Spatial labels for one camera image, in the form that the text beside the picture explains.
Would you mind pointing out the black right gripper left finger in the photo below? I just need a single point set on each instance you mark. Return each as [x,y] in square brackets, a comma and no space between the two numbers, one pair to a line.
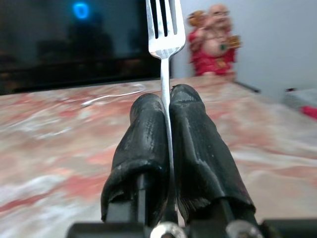
[143,138]

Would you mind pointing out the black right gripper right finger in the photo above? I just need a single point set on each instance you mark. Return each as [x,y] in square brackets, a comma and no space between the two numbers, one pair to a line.
[198,138]

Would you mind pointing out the silver metal fork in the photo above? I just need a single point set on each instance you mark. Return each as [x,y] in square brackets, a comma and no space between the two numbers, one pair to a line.
[165,37]

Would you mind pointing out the red laughing Buddha statue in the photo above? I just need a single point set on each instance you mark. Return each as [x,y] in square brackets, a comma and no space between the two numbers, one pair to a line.
[213,42]

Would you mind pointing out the grey box with red label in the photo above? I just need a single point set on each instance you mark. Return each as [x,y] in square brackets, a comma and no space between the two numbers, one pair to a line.
[301,101]

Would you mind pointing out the black flat screen television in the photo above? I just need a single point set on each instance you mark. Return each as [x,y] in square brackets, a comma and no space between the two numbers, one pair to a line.
[74,39]

